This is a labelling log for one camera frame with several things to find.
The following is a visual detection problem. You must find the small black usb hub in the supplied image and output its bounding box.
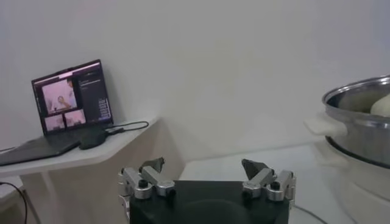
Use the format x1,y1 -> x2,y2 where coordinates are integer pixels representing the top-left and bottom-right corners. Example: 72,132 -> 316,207
105,127 -> 126,136

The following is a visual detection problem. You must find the black looped desk cable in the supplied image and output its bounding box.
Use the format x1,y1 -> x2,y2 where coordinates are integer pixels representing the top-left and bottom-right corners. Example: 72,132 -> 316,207
105,121 -> 150,135

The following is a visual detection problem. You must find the black hanging cable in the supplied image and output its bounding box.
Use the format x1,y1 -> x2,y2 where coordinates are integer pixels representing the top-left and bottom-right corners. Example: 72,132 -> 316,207
0,181 -> 28,224

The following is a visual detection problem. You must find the white steamed baozi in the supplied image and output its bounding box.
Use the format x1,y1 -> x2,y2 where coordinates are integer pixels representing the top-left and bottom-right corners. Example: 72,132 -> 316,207
370,93 -> 390,118

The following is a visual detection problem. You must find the black computer mouse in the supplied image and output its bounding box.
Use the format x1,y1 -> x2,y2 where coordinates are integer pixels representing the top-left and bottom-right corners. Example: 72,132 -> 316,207
79,130 -> 107,150

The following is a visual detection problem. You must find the black laptop with dark screen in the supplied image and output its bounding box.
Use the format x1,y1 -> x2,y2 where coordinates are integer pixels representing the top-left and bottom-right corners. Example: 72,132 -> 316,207
0,59 -> 114,167

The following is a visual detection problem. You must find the stainless perforated steamer basket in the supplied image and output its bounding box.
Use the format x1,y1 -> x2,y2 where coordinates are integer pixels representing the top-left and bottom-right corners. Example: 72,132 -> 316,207
303,75 -> 390,170

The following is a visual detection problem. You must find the cream electric cooking pot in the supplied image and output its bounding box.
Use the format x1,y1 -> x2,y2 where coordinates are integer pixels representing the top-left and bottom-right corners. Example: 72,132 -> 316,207
312,136 -> 390,224

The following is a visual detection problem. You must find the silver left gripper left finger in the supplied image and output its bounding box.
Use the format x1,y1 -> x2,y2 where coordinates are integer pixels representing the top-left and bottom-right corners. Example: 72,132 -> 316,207
118,156 -> 177,200

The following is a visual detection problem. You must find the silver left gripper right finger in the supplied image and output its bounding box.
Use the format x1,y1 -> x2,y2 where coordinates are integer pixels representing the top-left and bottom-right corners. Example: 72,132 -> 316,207
241,158 -> 297,202

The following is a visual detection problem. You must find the white side desk with mouse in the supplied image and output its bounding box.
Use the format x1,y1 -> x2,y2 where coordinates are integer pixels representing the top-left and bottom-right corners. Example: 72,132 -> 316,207
0,117 -> 186,224

